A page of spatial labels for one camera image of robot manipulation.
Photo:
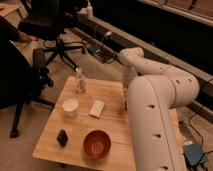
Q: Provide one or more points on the orange bowl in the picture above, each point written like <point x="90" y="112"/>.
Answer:
<point x="97" y="144"/>

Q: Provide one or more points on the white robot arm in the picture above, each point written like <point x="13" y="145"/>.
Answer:
<point x="152" y="89"/>

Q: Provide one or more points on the clear plastic bottle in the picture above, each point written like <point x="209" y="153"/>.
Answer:
<point x="80" y="81"/>

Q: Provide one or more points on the power strip with cables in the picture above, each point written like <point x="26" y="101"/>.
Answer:
<point x="98" y="50"/>

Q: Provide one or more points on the wooden table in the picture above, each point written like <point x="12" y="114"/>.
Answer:
<point x="113" y="120"/>

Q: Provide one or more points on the white rectangular block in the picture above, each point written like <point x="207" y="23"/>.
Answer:
<point x="97" y="108"/>

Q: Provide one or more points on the blue box on floor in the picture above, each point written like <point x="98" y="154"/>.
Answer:
<point x="194" y="155"/>

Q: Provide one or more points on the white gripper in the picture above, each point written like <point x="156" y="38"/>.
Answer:
<point x="129" y="73"/>

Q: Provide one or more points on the small black object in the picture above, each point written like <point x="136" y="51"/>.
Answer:
<point x="62" y="138"/>

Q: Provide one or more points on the black office chair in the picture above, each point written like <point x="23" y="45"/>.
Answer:
<point x="47" y="19"/>

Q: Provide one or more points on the person's hand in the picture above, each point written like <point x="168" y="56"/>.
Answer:
<point x="23" y="37"/>

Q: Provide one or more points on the black chair at left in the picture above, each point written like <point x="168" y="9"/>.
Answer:
<point x="20" y="82"/>

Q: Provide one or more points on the white spray bottle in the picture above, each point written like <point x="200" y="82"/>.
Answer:
<point x="89" y="9"/>

